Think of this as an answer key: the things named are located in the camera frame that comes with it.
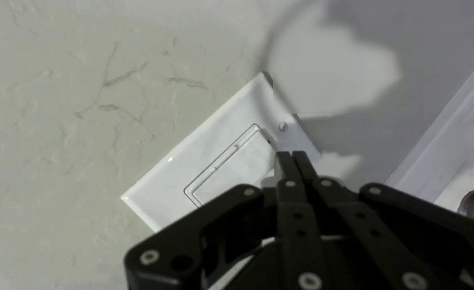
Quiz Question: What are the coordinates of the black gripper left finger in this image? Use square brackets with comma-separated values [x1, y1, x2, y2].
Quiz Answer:
[275, 151, 325, 290]

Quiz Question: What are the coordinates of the white panelled door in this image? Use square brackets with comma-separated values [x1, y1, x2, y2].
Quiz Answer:
[388, 71, 474, 211]

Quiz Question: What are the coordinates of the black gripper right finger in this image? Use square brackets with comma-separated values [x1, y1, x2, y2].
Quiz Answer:
[293, 151, 452, 290]

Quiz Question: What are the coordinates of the white wall light switch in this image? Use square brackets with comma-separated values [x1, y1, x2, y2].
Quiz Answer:
[122, 73, 322, 232]

